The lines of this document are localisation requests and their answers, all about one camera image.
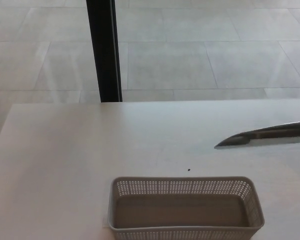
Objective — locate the grey perforated plastic basket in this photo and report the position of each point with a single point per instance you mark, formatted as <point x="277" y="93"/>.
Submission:
<point x="185" y="210"/>

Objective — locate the black vertical post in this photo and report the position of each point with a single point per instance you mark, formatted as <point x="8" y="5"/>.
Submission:
<point x="103" y="50"/>

